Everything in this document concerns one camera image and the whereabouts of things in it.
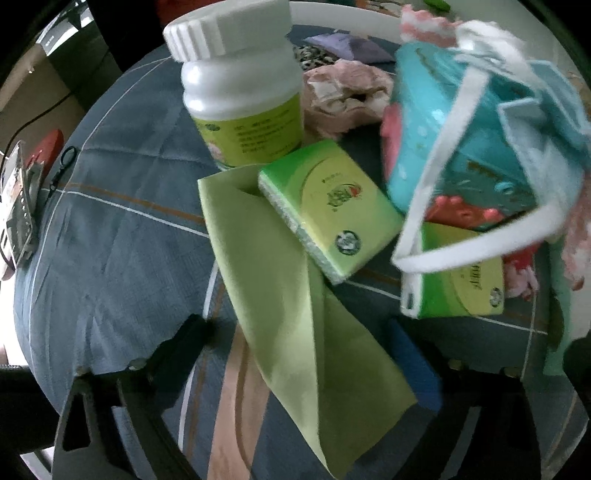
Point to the green knob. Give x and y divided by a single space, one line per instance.
436 4

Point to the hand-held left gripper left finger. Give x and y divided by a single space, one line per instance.
191 334

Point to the red object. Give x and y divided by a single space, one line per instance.
46 145

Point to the green tissue pack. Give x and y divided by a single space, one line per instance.
328 207
461 286

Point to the light blue face mask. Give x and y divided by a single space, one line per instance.
521 106

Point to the crumpled pink cloth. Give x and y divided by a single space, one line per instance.
346 94

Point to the white bottle with green label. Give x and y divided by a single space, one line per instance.
240 97

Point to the white board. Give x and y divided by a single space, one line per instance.
351 14

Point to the pink flower printed packet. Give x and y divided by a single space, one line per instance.
521 272

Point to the purple packet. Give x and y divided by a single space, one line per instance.
346 44

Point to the pink white knitted cloth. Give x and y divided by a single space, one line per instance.
425 25

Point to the teal plastic toy box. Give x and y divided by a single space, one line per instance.
429 106

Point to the leopard print cloth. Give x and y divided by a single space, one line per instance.
314 56

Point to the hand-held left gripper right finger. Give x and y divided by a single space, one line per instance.
415 364

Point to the metal stand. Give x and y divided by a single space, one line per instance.
21 212

